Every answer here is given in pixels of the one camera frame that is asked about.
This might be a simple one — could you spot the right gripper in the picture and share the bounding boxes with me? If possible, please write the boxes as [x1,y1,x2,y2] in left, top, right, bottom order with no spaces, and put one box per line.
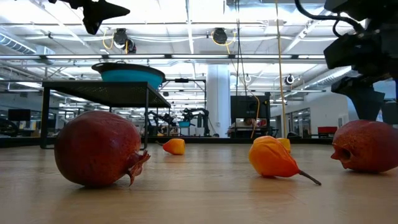
[323,23,398,121]

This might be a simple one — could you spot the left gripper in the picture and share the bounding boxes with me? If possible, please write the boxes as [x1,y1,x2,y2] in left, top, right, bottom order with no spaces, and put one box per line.
[48,0,131,35]

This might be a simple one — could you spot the red-orange pomegranate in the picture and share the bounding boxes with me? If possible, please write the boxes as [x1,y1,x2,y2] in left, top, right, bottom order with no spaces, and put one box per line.
[330,119,398,174]

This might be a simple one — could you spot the blue collapsible bowl grey rim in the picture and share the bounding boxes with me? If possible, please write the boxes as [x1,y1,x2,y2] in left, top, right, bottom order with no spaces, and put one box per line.
[91,62,166,90]

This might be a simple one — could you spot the dark red pomegranate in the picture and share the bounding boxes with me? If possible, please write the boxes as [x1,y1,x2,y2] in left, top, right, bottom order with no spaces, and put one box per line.
[54,111,151,189]

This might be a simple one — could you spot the small orange yellow pear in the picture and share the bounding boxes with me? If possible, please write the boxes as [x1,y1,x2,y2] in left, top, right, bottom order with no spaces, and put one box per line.
[155,138,187,156]

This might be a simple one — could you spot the small yellow fruit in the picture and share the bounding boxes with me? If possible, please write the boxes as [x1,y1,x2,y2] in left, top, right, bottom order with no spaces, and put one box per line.
[275,138,292,154]

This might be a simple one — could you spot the red box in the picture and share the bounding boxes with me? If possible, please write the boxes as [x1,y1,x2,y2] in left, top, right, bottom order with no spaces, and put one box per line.
[317,126,338,135]

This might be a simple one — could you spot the black mesh metal shelf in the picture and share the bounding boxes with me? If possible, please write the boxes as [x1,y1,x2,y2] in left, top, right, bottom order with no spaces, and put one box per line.
[39,80,171,151]

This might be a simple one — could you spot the orange pear with stem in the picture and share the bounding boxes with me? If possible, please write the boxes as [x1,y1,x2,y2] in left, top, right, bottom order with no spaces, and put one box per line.
[248,136,322,187]

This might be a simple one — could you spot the black screen on stand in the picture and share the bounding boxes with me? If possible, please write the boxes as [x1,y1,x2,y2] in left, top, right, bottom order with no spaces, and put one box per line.
[230,95,271,128]

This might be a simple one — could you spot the person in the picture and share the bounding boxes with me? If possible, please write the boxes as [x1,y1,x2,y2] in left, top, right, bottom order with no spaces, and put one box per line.
[228,117,268,138]

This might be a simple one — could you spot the black desk monitor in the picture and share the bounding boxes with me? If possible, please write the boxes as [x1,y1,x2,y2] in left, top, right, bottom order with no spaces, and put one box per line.
[7,108,31,122]

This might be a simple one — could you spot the white pillar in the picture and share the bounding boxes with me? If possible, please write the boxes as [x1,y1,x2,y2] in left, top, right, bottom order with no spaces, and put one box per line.
[206,64,231,133]

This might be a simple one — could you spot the dark wall screen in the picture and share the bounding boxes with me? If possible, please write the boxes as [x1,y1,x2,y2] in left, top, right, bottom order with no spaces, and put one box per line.
[381,99,398,126]

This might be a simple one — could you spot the yellow hanging cord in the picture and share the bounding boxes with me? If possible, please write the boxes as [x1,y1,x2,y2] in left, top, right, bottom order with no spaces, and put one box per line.
[274,0,289,139]

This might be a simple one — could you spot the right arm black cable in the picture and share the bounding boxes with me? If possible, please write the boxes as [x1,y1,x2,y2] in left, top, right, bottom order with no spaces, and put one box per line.
[294,0,365,38]

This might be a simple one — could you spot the black background rig frame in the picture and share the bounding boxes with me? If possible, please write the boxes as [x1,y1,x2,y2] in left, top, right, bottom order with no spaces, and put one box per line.
[157,78,208,138]

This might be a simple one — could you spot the long ceiling light rail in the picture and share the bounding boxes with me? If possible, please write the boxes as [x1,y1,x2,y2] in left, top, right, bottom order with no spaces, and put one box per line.
[0,54,326,60]

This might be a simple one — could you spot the yellow cable by stand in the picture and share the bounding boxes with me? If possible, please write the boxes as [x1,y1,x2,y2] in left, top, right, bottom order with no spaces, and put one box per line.
[250,95,261,139]

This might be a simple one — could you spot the black hanging cables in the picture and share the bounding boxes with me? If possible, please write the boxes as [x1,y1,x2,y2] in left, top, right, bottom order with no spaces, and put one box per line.
[234,0,249,97]

